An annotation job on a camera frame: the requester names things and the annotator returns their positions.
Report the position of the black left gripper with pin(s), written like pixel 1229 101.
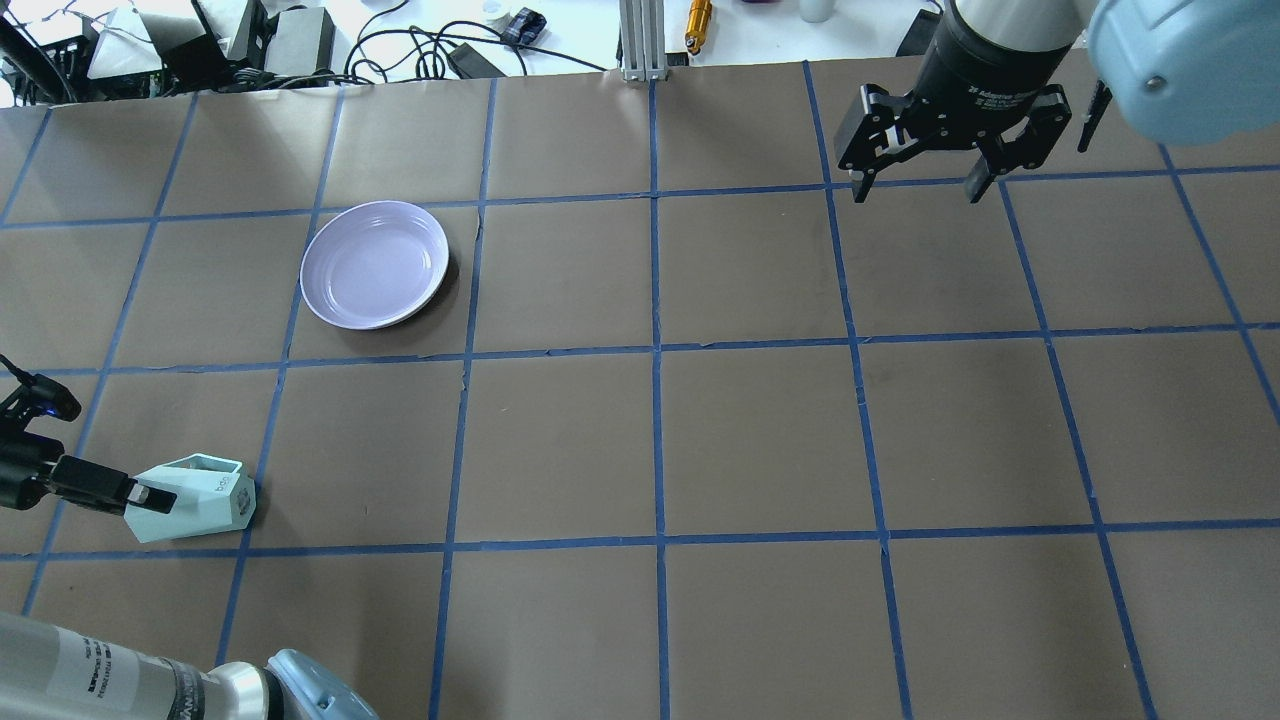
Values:
pixel 22 472

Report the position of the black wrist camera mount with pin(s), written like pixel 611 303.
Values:
pixel 36 395

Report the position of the lavender round plate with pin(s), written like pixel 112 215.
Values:
pixel 374 265

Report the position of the black power adapter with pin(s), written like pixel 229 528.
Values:
pixel 468 63

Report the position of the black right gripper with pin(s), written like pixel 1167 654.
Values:
pixel 975 72

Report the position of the aluminium extrusion post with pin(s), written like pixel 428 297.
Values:
pixel 643 41

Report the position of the orange gold cylinder tool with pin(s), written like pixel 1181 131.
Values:
pixel 697 26

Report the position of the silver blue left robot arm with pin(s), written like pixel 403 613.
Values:
pixel 51 672

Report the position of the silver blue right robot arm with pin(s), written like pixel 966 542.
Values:
pixel 1180 72

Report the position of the mint green faceted cup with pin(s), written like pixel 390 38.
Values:
pixel 214 495

